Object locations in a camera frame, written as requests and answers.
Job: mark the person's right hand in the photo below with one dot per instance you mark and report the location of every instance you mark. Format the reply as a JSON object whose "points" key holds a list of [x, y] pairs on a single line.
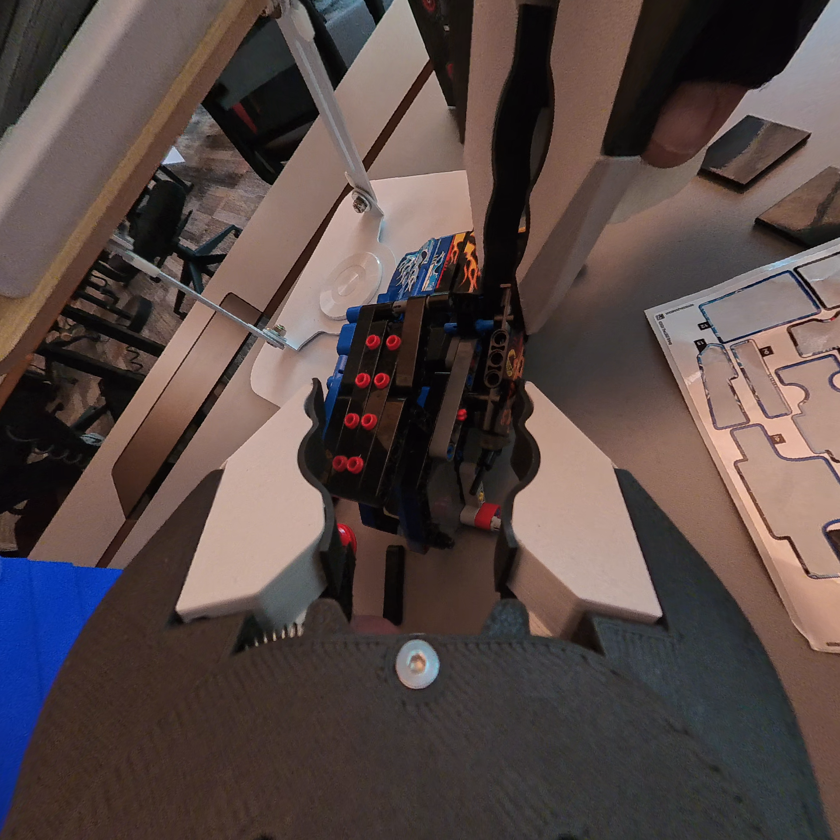
{"points": [[695, 124]]}

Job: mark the blue storage bin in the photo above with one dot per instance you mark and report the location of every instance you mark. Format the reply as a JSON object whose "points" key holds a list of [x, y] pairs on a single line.
{"points": [[46, 623]]}

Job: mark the white book stand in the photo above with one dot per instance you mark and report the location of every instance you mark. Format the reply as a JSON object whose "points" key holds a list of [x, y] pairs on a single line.
{"points": [[420, 210]]}

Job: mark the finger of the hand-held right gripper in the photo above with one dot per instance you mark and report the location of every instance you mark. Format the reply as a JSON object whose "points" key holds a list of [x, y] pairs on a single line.
{"points": [[489, 79], [590, 98]]}

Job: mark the black flame sticker brick panel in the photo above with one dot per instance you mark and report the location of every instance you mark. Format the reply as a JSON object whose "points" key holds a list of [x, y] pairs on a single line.
{"points": [[502, 348]]}

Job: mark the brick set box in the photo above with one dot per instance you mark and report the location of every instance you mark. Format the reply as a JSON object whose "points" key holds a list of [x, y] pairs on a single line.
{"points": [[439, 39]]}

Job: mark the sticker sheet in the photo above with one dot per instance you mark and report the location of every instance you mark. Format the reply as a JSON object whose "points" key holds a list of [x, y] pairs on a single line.
{"points": [[754, 426]]}

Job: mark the blue black toy brick truck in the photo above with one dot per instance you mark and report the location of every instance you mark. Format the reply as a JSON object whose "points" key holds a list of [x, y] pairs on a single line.
{"points": [[374, 407]]}

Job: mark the black brick beam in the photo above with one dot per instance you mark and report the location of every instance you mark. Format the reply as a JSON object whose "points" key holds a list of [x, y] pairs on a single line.
{"points": [[394, 584]]}

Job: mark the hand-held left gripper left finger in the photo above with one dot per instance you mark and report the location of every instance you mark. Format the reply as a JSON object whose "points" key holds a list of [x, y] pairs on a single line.
{"points": [[256, 525]]}

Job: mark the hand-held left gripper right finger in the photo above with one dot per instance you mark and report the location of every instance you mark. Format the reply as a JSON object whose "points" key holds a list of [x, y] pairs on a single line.
{"points": [[584, 531]]}

